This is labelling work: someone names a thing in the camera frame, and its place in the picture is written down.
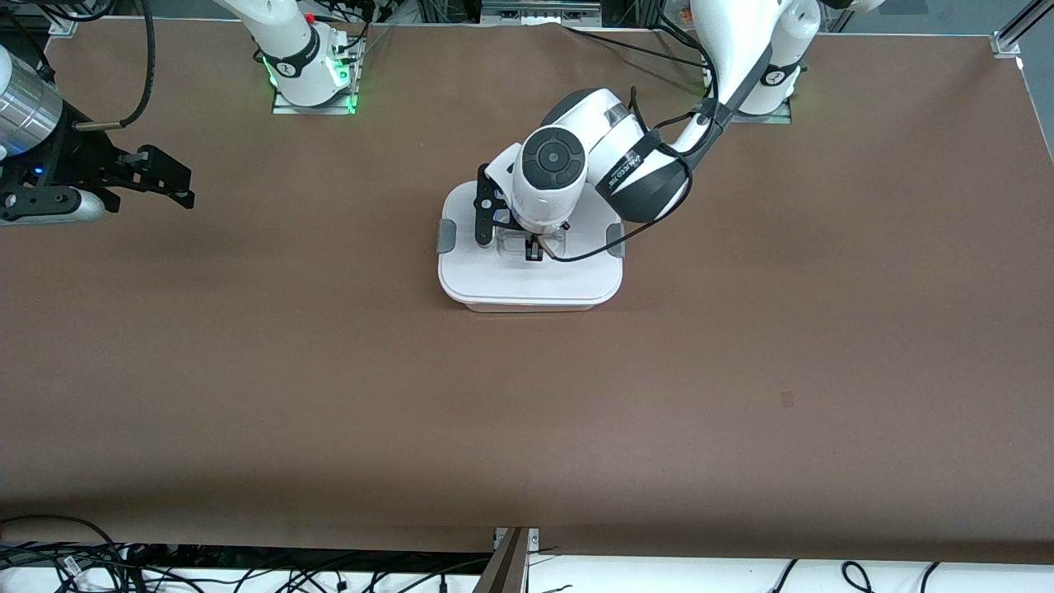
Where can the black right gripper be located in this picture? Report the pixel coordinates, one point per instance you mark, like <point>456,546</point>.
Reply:
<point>72,161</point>

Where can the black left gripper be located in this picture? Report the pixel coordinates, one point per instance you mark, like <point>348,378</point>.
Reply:
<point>535,247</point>

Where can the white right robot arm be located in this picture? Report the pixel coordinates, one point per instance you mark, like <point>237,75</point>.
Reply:
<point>288,49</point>

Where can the pink plastic box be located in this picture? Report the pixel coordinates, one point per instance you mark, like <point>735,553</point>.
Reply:
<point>531,309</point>

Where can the silver equipment chassis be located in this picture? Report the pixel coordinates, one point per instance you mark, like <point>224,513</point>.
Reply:
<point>539,10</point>

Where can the brown table cover sheet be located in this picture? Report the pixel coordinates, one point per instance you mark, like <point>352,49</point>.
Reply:
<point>329,412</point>

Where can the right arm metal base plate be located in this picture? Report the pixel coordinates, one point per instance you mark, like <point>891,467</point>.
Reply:
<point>313,109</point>

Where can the aluminium corner bracket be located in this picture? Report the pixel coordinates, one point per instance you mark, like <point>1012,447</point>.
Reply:
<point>1005,45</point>
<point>64,27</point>

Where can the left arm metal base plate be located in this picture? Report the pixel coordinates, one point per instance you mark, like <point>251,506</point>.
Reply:
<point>774,118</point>

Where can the small aluminium bracket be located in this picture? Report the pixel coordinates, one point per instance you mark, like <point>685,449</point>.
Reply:
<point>533,539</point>

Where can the aluminium frame profile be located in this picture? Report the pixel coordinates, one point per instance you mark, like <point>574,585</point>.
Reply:
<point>1029,21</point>

